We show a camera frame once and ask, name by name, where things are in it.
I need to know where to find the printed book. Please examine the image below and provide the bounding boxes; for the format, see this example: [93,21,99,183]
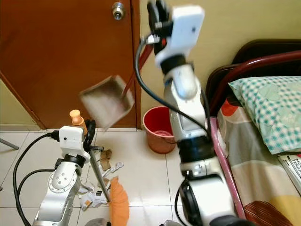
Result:
[277,153,301,194]

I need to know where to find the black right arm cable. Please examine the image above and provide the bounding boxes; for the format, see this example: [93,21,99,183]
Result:
[135,37,213,138]

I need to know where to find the short black left arm cable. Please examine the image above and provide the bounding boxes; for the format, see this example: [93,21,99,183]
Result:
[16,168,57,213]

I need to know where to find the long black left arm cable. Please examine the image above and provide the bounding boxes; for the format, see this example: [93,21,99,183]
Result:
[12,131,61,226]

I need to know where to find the brown dustpan with red handle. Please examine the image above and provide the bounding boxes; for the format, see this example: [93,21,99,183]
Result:
[79,43,155,130]

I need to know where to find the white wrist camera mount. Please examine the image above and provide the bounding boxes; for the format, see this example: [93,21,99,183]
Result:
[155,5,205,66]
[58,125,91,161]

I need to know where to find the white crumpled paper scrap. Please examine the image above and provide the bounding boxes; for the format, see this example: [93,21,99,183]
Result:
[109,162,125,173]

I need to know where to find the red plastic bucket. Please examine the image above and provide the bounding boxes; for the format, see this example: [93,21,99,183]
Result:
[142,106,178,155]

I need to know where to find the beige orange patterned bedsheet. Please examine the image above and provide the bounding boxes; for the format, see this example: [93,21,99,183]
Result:
[215,98,301,226]

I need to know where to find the grey robot foot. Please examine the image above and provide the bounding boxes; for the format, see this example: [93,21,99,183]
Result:
[84,218,109,226]
[159,219,182,226]

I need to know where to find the dark bed headboard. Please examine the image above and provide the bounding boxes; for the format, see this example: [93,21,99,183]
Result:
[206,39,301,114]

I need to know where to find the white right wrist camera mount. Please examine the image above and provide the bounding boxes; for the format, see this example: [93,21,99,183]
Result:
[155,5,205,66]

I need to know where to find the pink bed side rail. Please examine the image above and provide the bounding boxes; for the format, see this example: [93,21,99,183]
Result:
[209,117,246,223]

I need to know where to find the brown cardboard scrap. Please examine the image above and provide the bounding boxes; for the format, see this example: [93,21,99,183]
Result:
[98,149,114,171]

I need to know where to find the orange broom with metal handle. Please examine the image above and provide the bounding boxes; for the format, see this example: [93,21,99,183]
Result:
[69,109,130,226]

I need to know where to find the silver round door knob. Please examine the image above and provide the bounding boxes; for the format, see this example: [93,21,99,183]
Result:
[111,2,126,20]

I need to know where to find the brown wooden door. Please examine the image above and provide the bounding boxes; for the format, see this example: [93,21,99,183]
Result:
[0,0,134,130]

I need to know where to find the green checkered pillow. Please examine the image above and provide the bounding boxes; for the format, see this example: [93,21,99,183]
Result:
[228,76,301,155]

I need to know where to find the white printed paper scraps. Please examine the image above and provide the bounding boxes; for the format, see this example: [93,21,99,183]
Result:
[78,183,110,211]

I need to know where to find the grey metal chair leg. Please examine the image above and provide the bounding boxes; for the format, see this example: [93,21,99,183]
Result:
[0,137,20,151]

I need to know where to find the grey right robot foot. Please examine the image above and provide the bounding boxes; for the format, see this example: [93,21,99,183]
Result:
[159,219,182,226]

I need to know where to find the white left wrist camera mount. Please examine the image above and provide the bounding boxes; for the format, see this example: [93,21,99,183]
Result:
[58,125,91,161]

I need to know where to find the dark red curved bed rail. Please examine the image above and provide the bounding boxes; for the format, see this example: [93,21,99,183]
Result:
[209,50,301,115]

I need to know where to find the grey left robot foot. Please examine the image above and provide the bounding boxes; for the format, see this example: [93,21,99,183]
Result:
[84,218,109,226]

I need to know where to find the brown wooden door frame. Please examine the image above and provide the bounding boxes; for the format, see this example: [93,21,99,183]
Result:
[130,0,142,129]

